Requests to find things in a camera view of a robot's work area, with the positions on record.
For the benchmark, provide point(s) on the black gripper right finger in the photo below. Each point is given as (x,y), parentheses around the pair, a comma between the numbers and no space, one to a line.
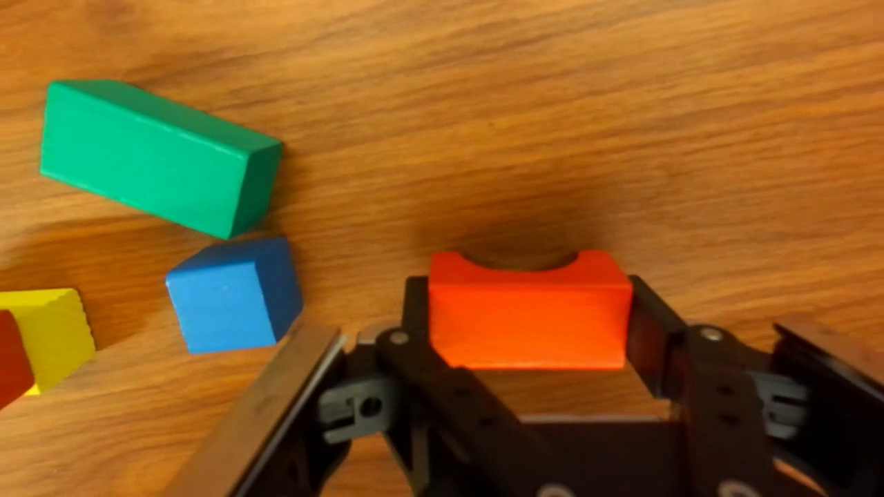
(720,395)

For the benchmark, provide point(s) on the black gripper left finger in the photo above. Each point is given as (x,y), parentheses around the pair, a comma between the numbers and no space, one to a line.
(443,404)

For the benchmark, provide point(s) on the orange arch wooden block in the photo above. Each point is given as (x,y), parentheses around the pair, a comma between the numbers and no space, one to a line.
(530,317)

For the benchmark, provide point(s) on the blue wooden cube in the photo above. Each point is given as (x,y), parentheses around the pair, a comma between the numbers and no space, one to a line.
(230,298)

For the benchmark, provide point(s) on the green rectangular wooden block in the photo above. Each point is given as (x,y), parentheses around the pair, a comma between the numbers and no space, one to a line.
(148,153)

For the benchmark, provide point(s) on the grey metal gripper side bar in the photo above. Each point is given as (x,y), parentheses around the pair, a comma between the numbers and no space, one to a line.
(843,404)
(263,415)

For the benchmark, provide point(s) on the yellow rectangular wooden block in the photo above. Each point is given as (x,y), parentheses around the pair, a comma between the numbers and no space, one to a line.
(56,334)

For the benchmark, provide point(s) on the orange rectangular wooden block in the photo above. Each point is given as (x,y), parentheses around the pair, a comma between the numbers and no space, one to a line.
(13,363)

